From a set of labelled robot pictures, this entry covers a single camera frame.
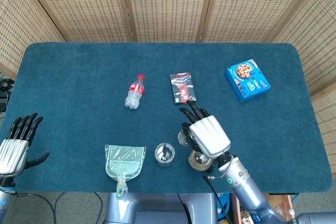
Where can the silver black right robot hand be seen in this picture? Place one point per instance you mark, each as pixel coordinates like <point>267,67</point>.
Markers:
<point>210,134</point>

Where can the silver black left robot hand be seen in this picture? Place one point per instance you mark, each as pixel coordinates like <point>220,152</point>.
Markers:
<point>13,153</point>

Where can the small metal strainer lid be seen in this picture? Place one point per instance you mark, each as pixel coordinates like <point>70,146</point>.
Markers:
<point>183,138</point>

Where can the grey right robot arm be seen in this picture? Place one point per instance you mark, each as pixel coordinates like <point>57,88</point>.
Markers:
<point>244,190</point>

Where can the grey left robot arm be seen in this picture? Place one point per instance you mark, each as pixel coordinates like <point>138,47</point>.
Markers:
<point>4,203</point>

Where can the clear glass jar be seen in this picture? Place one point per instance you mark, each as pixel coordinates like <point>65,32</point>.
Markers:
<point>165,154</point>

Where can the spice jar black lid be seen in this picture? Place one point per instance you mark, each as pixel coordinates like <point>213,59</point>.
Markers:
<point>197,162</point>

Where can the black red snack packet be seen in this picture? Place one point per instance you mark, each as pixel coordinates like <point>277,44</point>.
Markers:
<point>182,87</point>

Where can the blue cookie box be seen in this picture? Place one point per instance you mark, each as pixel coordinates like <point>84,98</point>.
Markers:
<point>249,82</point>

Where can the plastic cola bottle red cap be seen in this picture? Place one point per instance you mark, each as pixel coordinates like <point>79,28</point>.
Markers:
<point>134,93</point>

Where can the grey blue robot torso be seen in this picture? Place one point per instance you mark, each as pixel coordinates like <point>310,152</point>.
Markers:
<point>157,208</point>

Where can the green dustpan in plastic wrap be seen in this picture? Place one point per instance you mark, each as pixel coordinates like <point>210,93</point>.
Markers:
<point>123,166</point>

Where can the blue velvet table cover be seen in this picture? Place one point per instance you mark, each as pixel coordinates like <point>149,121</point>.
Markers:
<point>78,77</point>

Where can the wooden crate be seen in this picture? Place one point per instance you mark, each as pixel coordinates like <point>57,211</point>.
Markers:
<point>284,203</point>

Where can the woven folding screen panel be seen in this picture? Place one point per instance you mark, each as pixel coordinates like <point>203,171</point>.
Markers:
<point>249,6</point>
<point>168,6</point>
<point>78,6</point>
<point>315,37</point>
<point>21,24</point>

